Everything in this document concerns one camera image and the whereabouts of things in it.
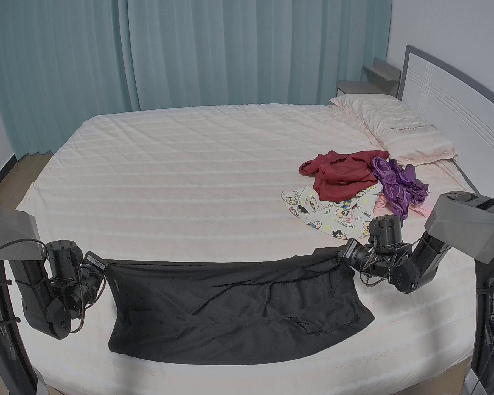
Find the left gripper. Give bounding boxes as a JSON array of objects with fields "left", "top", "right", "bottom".
[{"left": 76, "top": 252, "right": 108, "bottom": 303}]

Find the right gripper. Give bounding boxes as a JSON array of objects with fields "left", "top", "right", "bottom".
[{"left": 338, "top": 238, "right": 379, "bottom": 274}]

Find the black T-shirt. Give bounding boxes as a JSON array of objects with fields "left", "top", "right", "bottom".
[{"left": 106, "top": 247, "right": 375, "bottom": 364}]

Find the bed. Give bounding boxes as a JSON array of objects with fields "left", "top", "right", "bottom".
[{"left": 14, "top": 44, "right": 494, "bottom": 395}]

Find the white printed garment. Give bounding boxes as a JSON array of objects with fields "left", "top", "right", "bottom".
[{"left": 281, "top": 184, "right": 378, "bottom": 242}]

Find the purple garment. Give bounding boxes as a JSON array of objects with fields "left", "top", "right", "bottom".
[{"left": 370, "top": 157, "right": 430, "bottom": 221}]

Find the pink garment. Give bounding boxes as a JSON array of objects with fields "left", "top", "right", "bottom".
[{"left": 372, "top": 194, "right": 436, "bottom": 219}]

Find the dark red garment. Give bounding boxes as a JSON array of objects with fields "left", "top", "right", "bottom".
[{"left": 298, "top": 150, "right": 391, "bottom": 202}]

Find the cream pillow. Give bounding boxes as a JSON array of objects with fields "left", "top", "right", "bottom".
[{"left": 329, "top": 93, "right": 459, "bottom": 167}]

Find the grey bedside table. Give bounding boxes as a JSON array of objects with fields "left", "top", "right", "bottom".
[{"left": 337, "top": 58, "right": 402, "bottom": 98}]

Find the blue-green curtain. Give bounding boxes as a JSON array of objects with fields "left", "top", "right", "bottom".
[
  {"left": 0, "top": 0, "right": 142, "bottom": 159},
  {"left": 125, "top": 0, "right": 394, "bottom": 112}
]

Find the black cable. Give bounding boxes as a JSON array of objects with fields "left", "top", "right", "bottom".
[{"left": 0, "top": 239, "right": 48, "bottom": 262}]

